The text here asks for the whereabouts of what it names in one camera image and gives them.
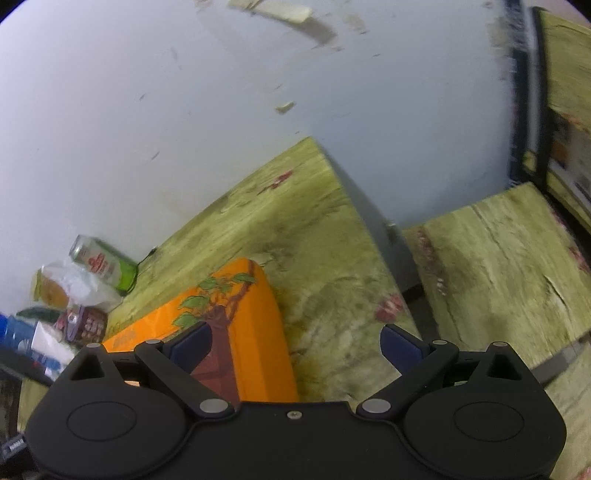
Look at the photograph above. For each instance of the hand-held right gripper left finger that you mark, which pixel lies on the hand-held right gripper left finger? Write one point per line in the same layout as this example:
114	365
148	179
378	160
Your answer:
194	344

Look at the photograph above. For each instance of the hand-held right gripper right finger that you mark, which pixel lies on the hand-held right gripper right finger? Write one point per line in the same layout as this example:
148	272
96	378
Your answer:
399	346

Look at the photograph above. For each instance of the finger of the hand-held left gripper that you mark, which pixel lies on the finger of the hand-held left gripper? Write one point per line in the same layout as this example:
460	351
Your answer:
23	364

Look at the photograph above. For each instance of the orange printed box lid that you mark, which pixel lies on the orange printed box lid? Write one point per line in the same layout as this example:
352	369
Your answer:
258	323

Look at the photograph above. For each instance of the wood-pattern desktop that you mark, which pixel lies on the wood-pattern desktop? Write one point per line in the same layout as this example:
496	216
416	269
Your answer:
300	221

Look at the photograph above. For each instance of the white paper towel roll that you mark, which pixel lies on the white paper towel roll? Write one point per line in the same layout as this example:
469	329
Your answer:
51	344

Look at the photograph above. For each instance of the dark green bag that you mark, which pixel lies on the dark green bag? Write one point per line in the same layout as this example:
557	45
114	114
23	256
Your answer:
39	314

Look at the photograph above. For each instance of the purple-rimmed brown can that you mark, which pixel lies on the purple-rimmed brown can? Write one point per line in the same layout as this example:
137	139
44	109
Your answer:
90	325

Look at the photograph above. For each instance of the white plastic bag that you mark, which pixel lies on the white plastic bag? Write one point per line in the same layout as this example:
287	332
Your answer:
78	286

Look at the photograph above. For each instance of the green silver beer can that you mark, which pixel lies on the green silver beer can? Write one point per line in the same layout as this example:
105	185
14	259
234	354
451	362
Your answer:
99	265

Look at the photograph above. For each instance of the wood-pattern side table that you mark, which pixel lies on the wood-pattern side table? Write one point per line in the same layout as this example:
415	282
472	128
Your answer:
498	267

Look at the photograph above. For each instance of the black metal bar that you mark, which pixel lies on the black metal bar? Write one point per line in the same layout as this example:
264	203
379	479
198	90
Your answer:
519	92
541	92

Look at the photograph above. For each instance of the wood-pattern board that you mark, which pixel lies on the wood-pattern board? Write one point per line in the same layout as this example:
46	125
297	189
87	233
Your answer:
568	60

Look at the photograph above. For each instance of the small wall tape scrap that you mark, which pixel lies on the small wall tape scrap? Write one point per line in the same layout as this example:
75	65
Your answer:
285	107

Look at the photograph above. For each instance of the peeling wall tape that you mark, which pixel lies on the peeling wall tape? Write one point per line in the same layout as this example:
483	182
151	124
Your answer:
281	9

